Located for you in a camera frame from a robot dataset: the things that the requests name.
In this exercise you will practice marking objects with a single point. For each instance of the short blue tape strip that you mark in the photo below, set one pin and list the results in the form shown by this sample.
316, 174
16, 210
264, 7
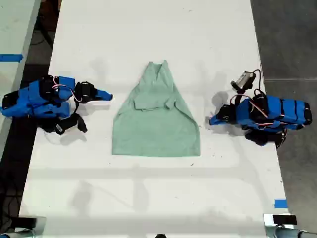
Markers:
281, 204

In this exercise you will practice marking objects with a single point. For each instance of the white box with black face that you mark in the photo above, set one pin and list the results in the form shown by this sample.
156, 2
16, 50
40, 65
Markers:
282, 219

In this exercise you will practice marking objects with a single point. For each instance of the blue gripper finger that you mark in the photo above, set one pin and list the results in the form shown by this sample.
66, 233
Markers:
102, 96
216, 120

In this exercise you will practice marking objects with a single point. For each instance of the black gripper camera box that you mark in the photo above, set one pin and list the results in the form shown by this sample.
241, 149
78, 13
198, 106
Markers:
67, 124

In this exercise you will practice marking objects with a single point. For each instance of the silver black camera box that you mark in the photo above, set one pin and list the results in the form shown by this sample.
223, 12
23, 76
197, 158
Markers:
244, 79

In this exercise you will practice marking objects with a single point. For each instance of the black camera stalk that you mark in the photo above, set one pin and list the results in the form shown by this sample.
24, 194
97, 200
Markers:
75, 109
239, 98

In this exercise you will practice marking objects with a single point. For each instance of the pale green T-shirt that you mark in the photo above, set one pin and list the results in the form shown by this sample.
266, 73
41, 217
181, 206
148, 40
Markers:
156, 129

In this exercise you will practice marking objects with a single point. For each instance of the long blue tape strip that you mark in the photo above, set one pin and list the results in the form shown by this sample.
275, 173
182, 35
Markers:
11, 57

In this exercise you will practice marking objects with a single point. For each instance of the grey metal tube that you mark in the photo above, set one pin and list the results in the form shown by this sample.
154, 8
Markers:
289, 233

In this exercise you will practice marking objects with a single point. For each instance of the grey box with black face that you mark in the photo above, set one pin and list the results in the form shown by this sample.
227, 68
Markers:
31, 223

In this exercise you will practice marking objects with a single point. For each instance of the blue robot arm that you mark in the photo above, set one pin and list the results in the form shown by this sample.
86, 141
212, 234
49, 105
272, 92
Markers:
284, 109
22, 106

